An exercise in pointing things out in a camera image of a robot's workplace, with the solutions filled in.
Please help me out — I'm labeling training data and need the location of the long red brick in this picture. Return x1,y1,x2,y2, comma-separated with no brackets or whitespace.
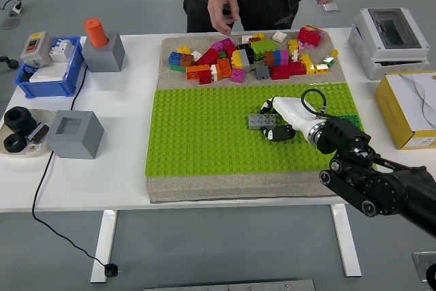
194,48,220,67

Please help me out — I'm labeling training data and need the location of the large black nut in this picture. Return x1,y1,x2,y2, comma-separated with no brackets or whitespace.
3,106,37,137

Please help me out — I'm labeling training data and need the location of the person's right hand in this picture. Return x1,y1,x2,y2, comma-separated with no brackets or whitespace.
206,0,241,37

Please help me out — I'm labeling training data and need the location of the grey cube with square hole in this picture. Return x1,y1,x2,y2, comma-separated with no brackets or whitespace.
44,110,105,160

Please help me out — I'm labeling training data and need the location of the white table leg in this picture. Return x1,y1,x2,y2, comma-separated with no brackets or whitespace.
330,204,362,277
90,209,119,284

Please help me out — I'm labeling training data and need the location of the blue plastic bin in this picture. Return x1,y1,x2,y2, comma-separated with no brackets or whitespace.
12,35,86,99

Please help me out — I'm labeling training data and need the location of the black cord with plug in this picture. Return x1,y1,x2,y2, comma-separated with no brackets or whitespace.
31,64,121,279

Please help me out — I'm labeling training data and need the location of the dark green building brick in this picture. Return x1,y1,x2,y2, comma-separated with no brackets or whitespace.
335,114,362,132

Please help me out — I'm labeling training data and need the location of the lime green brick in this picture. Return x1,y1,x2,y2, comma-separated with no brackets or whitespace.
250,40,278,58

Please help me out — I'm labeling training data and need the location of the grey-brown mat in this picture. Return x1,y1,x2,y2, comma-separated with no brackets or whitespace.
144,30,352,203

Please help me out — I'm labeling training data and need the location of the grey block holding cylinder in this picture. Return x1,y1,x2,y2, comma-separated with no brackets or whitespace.
80,31,126,74

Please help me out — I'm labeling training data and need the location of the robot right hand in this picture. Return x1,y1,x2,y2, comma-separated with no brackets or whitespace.
258,96,322,142

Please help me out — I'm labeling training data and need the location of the grey switch box red button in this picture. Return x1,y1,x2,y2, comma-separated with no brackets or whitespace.
20,31,54,67

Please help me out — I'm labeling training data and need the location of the grey long building brick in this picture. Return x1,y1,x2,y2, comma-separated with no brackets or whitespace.
247,112,279,131

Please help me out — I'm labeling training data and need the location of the magenta square brick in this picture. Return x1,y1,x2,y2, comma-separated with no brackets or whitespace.
230,67,247,85

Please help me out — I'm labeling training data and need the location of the small black nut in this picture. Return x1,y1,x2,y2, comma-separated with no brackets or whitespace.
3,133,28,154

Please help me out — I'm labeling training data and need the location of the small brown device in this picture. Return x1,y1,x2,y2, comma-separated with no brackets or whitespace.
26,123,50,144

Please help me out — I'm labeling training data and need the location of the black round-ended handle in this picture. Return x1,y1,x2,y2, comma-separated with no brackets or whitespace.
0,55,20,69

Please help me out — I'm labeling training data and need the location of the long orange brick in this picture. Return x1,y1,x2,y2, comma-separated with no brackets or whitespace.
185,64,212,81

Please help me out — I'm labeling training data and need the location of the orange blue layered brick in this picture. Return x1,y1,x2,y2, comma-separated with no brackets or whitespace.
304,24,329,46

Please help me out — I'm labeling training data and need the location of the metal floor hatch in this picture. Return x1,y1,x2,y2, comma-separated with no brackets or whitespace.
411,251,436,284

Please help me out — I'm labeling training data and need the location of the yellow cardboard box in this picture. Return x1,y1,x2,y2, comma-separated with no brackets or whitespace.
373,70,436,151

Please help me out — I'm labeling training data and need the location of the white switch plate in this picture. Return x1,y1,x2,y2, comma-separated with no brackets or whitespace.
29,62,67,84

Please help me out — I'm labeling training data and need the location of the orange cylinder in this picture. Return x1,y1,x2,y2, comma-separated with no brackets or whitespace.
83,17,109,48

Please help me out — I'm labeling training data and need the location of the large red brick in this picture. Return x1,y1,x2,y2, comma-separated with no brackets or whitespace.
296,27,324,47

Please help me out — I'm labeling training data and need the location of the white tray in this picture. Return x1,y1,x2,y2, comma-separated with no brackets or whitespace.
0,108,57,158

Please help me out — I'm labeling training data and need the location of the white circuit breaker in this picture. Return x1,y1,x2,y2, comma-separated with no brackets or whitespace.
49,37,76,63

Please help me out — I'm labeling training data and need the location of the small dark grey brick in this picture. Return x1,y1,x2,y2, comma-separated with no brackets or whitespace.
255,65,272,80

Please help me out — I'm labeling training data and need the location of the light grey brick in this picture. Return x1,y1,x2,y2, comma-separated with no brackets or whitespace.
237,48,251,69

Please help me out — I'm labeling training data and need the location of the white electrical enclosure box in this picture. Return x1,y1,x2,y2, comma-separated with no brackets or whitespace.
347,7,432,81

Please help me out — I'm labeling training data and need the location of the green studded baseplate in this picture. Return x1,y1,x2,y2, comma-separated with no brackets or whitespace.
145,82,375,178

